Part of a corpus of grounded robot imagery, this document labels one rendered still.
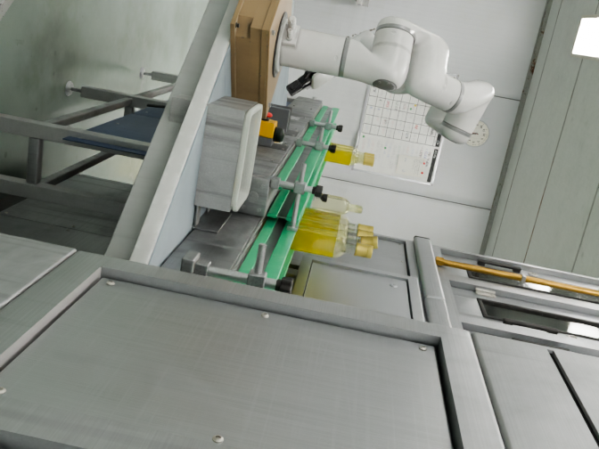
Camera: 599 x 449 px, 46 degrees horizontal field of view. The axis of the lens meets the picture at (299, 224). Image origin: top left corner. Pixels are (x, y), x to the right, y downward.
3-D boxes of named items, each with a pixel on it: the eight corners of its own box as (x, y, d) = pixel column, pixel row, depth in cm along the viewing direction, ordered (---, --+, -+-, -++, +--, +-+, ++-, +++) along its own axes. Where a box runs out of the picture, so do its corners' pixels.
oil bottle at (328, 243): (261, 243, 180) (343, 260, 179) (265, 223, 179) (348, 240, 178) (265, 237, 186) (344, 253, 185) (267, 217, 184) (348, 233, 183)
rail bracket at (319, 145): (293, 146, 225) (334, 154, 224) (298, 123, 223) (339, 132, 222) (295, 144, 229) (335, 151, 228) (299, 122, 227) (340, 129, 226)
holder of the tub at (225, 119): (190, 229, 153) (225, 236, 153) (208, 103, 145) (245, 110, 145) (209, 208, 170) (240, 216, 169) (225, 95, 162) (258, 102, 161)
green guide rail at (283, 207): (266, 216, 175) (298, 223, 174) (266, 213, 174) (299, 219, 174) (320, 122, 342) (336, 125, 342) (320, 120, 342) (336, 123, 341)
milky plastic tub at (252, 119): (195, 207, 151) (234, 215, 151) (209, 103, 145) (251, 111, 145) (213, 189, 168) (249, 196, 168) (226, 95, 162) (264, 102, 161)
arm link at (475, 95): (445, 124, 175) (488, 143, 181) (471, 73, 171) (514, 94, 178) (420, 110, 187) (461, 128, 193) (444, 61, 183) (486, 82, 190)
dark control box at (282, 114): (260, 128, 234) (285, 134, 233) (264, 105, 231) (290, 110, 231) (264, 126, 242) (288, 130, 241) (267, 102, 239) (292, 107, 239)
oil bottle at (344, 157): (306, 157, 295) (372, 170, 294) (308, 144, 294) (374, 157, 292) (307, 155, 301) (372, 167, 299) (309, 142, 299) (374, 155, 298)
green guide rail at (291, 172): (271, 188, 173) (303, 194, 172) (272, 183, 172) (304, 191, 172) (323, 107, 340) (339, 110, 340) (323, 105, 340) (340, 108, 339)
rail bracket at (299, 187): (263, 225, 171) (313, 236, 170) (274, 159, 166) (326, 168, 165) (265, 222, 174) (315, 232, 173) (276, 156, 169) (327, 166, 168)
